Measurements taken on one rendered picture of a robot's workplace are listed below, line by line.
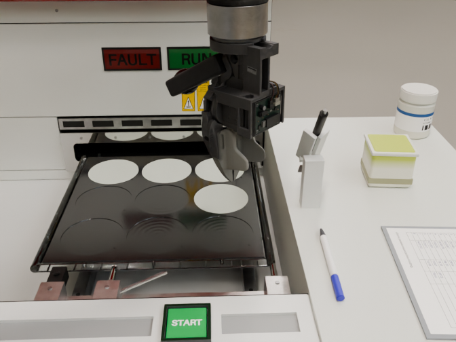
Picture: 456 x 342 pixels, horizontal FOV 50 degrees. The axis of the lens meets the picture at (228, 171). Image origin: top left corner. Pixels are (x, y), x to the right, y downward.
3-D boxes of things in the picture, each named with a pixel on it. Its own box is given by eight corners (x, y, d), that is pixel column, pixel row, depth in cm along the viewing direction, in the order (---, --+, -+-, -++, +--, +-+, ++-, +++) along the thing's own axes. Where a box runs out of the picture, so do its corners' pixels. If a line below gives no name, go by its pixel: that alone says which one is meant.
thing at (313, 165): (292, 189, 82) (298, 115, 76) (315, 188, 82) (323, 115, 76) (298, 210, 77) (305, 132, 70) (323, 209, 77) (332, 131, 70)
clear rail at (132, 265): (32, 269, 76) (30, 261, 76) (274, 262, 78) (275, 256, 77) (29, 275, 75) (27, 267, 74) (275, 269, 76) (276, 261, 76)
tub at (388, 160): (358, 166, 89) (364, 132, 85) (400, 167, 89) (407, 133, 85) (366, 188, 82) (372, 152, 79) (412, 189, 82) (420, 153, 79)
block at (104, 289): (99, 294, 73) (96, 279, 71) (122, 294, 73) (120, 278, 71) (87, 337, 66) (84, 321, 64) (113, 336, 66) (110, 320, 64)
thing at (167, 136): (68, 167, 112) (61, 129, 108) (260, 164, 114) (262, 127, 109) (66, 172, 111) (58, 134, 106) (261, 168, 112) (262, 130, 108)
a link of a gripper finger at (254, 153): (256, 191, 70) (257, 131, 66) (225, 177, 74) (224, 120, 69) (269, 182, 72) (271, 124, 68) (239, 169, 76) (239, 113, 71)
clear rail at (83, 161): (83, 159, 107) (81, 153, 107) (89, 159, 107) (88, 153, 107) (29, 275, 75) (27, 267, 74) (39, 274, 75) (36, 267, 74)
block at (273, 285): (263, 290, 74) (264, 275, 72) (286, 290, 74) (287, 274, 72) (269, 332, 67) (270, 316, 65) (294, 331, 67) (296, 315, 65)
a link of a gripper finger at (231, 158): (242, 199, 68) (241, 139, 64) (211, 185, 72) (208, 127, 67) (256, 191, 70) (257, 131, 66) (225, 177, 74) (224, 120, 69)
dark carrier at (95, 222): (88, 159, 106) (88, 157, 106) (248, 156, 107) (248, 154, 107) (42, 264, 76) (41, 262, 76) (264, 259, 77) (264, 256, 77)
